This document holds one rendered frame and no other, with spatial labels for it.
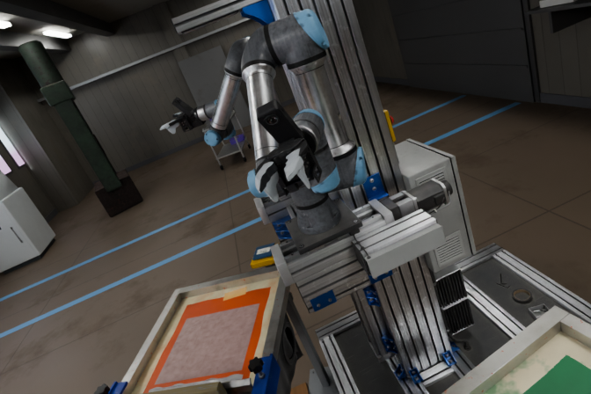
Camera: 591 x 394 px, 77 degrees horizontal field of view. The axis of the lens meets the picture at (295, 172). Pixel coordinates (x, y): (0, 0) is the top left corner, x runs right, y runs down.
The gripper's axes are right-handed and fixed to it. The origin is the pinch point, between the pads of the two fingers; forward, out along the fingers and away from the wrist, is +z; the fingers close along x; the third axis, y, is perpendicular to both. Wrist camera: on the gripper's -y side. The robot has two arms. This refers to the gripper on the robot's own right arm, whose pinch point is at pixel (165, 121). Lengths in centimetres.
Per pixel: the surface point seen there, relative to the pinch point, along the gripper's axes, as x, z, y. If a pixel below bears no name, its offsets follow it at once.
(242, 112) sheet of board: 704, 285, 227
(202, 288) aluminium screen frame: -56, -10, 62
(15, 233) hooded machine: 201, 494, 138
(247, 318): -76, -38, 62
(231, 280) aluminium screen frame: -55, -25, 62
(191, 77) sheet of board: 707, 370, 101
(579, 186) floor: 106, -223, 185
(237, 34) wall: 801, 242, 59
